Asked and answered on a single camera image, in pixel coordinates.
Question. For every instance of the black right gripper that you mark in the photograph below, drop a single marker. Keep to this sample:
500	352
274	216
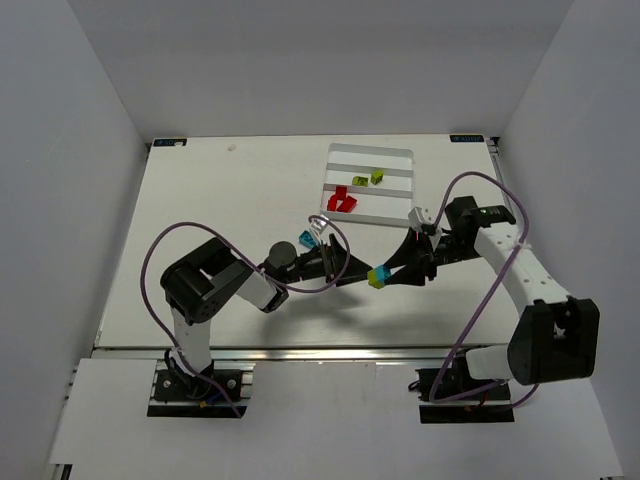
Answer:
427	254

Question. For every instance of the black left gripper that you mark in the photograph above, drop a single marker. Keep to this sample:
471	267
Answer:
327	263

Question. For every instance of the small teal lego brick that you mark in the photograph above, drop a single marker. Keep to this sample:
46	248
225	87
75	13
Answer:
382	273

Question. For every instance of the red lego brick small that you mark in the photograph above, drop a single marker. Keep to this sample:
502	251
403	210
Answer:
341	192

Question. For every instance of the green lego brick square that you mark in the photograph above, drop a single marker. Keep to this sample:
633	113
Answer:
377	176

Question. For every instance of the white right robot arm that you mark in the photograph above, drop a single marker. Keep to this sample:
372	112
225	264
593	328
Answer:
555	338

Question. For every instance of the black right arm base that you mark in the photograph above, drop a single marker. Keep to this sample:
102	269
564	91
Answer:
454	383

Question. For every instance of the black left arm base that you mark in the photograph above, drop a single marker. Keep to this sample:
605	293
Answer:
175	384

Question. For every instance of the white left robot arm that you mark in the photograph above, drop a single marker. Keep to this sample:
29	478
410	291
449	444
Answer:
198	285

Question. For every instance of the blue lego brick long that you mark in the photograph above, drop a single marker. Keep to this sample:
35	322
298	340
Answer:
307	240

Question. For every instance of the white three-compartment tray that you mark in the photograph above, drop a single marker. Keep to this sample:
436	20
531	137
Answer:
385	204

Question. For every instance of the blue label right corner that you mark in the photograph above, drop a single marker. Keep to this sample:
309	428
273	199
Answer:
466	138

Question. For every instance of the blue label corner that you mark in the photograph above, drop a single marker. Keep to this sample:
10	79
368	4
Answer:
169	142
466	138

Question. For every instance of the blue label left corner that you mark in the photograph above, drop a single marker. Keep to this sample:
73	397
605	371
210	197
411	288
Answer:
169	142

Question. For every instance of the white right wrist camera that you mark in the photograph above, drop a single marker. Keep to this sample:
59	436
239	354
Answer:
420	223

